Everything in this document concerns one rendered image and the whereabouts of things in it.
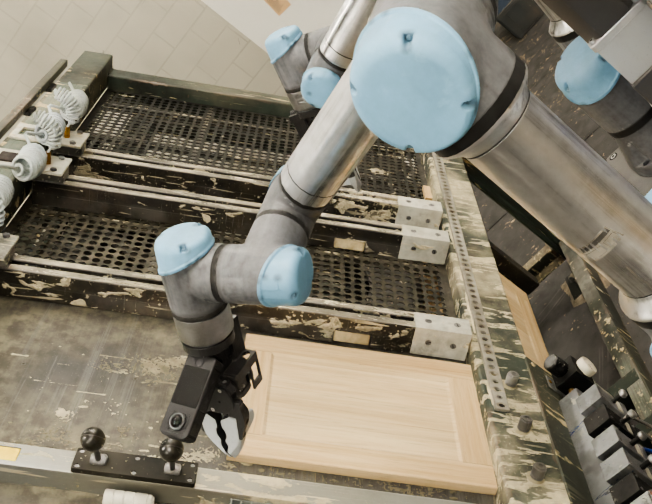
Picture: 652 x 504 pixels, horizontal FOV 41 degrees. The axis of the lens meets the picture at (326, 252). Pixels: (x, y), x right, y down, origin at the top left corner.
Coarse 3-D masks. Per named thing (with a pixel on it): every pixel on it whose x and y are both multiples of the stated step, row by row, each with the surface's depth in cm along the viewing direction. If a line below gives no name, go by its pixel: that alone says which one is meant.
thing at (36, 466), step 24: (24, 456) 142; (48, 456) 143; (72, 456) 144; (0, 480) 142; (24, 480) 142; (48, 480) 142; (72, 480) 142; (96, 480) 141; (120, 480) 141; (216, 480) 144; (240, 480) 145; (264, 480) 146; (288, 480) 147
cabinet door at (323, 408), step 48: (288, 384) 174; (336, 384) 176; (384, 384) 179; (432, 384) 181; (288, 432) 161; (336, 432) 163; (384, 432) 166; (432, 432) 168; (480, 432) 170; (384, 480) 156; (432, 480) 156; (480, 480) 158
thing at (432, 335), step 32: (0, 224) 181; (0, 256) 180; (0, 288) 186; (32, 288) 186; (64, 288) 186; (96, 288) 186; (128, 288) 185; (160, 288) 186; (256, 320) 189; (288, 320) 189; (320, 320) 189; (352, 320) 189; (384, 320) 189; (416, 320) 191; (448, 320) 194; (416, 352) 192; (448, 352) 192
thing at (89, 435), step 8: (88, 432) 133; (96, 432) 133; (80, 440) 133; (88, 440) 132; (96, 440) 132; (104, 440) 134; (88, 448) 132; (96, 448) 133; (96, 456) 139; (104, 456) 142; (96, 464) 142; (104, 464) 142
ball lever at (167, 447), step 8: (168, 440) 134; (176, 440) 134; (160, 448) 134; (168, 448) 133; (176, 448) 133; (168, 456) 133; (176, 456) 133; (168, 464) 143; (176, 464) 143; (168, 472) 142; (176, 472) 142
